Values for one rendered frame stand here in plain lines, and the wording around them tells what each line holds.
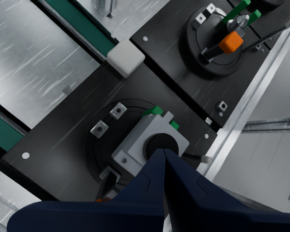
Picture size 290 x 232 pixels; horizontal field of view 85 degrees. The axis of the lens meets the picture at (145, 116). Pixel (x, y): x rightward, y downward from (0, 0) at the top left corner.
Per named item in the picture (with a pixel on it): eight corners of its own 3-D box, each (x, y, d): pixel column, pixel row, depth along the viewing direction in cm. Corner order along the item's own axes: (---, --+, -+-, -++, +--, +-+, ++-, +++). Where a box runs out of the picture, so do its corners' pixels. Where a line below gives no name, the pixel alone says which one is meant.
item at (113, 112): (116, 120, 23) (118, 119, 21) (108, 113, 22) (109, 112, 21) (125, 110, 23) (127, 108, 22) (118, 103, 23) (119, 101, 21)
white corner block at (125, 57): (124, 83, 28) (129, 74, 24) (104, 65, 27) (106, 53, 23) (141, 66, 29) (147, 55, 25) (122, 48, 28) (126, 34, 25)
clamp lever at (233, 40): (208, 62, 28) (234, 52, 20) (200, 54, 28) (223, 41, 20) (223, 47, 28) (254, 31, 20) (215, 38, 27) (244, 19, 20)
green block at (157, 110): (146, 121, 24) (158, 118, 19) (140, 116, 24) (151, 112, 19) (151, 116, 24) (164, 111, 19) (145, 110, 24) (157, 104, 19)
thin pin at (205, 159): (172, 155, 24) (210, 165, 16) (169, 152, 24) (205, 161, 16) (176, 151, 25) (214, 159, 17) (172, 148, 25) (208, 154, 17)
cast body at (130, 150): (138, 178, 19) (159, 201, 12) (110, 155, 18) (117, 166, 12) (176, 125, 21) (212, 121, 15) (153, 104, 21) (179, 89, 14)
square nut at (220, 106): (220, 113, 31) (224, 112, 30) (214, 107, 30) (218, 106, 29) (224, 107, 31) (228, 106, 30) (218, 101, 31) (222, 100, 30)
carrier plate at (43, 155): (136, 250, 25) (140, 261, 23) (8, 156, 22) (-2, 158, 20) (211, 135, 32) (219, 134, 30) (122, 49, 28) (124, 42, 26)
